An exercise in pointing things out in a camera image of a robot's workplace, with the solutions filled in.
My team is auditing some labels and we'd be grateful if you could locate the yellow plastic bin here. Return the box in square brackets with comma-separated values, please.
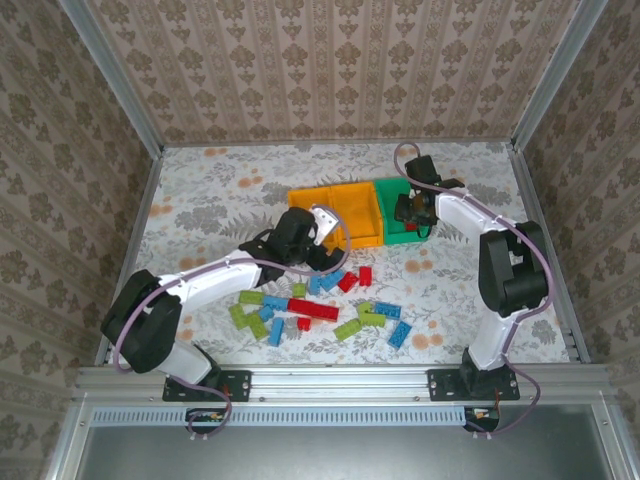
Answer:
[329, 180, 385, 250]
[287, 185, 351, 251]

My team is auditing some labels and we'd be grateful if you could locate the aluminium table edge rail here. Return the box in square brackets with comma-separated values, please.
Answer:
[72, 364, 614, 401]

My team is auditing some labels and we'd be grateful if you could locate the slotted grey cable duct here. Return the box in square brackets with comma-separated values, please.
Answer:
[92, 405, 501, 427]

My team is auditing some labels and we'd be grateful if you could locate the aluminium frame post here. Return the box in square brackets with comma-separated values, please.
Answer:
[58, 0, 166, 154]
[509, 0, 609, 151]

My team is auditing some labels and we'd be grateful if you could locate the grey metal panel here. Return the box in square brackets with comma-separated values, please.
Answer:
[74, 424, 614, 480]

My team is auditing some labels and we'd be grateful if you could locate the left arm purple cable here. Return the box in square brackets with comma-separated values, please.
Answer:
[113, 203, 351, 442]

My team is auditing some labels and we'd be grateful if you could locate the long red lego brick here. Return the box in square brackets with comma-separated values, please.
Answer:
[287, 298, 340, 322]

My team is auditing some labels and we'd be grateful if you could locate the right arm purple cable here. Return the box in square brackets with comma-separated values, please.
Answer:
[394, 141, 555, 441]

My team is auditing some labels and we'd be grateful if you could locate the green plastic bin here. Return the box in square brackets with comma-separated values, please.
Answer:
[374, 177, 436, 246]

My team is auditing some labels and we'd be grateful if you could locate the aluminium side rail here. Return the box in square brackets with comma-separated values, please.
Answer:
[507, 144, 591, 364]
[94, 147, 166, 369]

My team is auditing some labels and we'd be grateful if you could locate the black connector box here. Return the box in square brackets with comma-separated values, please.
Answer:
[463, 407, 501, 432]

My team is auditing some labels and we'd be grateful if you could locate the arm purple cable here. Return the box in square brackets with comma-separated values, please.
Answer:
[394, 141, 555, 441]
[113, 203, 351, 442]

